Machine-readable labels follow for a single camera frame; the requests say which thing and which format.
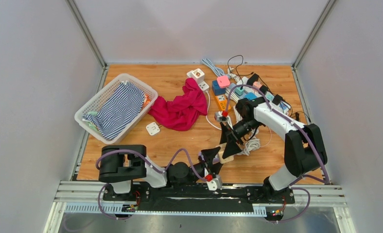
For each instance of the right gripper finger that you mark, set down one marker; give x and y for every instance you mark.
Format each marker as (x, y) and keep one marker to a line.
(226, 133)
(233, 147)

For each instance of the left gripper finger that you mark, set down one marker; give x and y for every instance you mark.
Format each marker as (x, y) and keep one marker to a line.
(214, 169)
(211, 152)

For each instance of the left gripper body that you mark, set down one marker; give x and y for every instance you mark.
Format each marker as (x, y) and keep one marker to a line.
(200, 168)

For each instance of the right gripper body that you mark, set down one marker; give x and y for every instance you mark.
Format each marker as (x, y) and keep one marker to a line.
(243, 127)

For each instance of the white USB charger plug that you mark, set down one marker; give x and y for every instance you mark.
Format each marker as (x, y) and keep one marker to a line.
(153, 128)

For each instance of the purple USB power strip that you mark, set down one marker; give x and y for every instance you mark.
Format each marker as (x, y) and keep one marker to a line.
(203, 158)

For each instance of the beige dragon cube adapter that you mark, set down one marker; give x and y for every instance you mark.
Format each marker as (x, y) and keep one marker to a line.
(223, 155)

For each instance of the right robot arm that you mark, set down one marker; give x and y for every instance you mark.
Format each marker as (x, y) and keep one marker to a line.
(304, 149)

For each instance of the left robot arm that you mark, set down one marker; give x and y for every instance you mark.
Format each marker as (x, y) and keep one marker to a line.
(119, 165)

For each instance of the cyan square plug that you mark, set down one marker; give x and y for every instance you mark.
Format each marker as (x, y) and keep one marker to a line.
(250, 96)

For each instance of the pink square plug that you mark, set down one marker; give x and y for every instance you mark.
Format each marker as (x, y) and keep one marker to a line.
(223, 81)

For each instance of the white cube socket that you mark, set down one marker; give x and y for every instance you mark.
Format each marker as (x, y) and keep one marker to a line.
(197, 74)

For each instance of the orange power strip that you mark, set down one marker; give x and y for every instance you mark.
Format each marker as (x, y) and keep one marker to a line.
(221, 101)

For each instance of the white long power strip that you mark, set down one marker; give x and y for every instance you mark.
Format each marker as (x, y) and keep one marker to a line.
(239, 92)

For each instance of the blue cube adapter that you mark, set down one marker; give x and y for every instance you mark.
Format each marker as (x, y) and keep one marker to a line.
(217, 90)

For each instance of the magenta cloth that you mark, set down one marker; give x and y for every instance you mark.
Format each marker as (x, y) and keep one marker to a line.
(181, 113)

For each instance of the white travel adapter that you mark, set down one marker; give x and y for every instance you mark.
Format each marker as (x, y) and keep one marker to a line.
(203, 86)

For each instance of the blue striped cloth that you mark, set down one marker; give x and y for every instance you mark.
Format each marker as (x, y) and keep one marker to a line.
(119, 110)

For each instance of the white plastic basket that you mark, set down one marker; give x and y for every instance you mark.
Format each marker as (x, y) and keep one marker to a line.
(99, 99)

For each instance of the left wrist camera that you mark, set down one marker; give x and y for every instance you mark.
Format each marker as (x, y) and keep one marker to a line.
(213, 182)

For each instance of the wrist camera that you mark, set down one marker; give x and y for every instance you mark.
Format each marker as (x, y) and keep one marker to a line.
(218, 116)
(213, 182)

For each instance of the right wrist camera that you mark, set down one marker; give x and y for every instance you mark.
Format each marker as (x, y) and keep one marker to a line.
(218, 116)

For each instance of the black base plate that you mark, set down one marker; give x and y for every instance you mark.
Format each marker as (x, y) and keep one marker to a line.
(198, 198)

